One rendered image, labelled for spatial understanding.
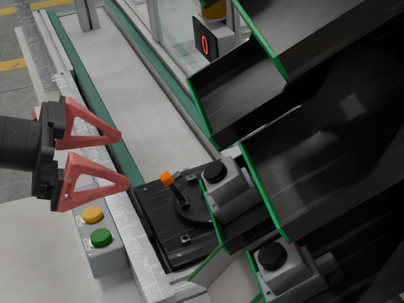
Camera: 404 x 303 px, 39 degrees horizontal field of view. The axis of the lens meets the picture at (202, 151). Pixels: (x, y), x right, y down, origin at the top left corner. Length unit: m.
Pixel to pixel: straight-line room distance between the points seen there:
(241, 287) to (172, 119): 0.68
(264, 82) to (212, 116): 0.07
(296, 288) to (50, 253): 0.73
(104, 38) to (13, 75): 2.06
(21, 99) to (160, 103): 2.19
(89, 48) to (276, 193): 1.41
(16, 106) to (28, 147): 2.96
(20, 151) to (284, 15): 0.32
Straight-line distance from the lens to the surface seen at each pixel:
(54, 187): 0.62
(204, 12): 1.12
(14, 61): 4.14
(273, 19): 0.47
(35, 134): 0.63
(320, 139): 0.56
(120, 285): 1.15
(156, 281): 1.01
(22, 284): 1.22
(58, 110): 0.67
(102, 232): 1.09
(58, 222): 1.32
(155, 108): 1.51
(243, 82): 0.67
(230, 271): 0.91
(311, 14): 0.45
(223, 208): 0.72
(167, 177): 1.02
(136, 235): 1.08
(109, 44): 1.89
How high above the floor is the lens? 1.71
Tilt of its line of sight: 37 degrees down
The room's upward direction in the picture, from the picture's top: 7 degrees counter-clockwise
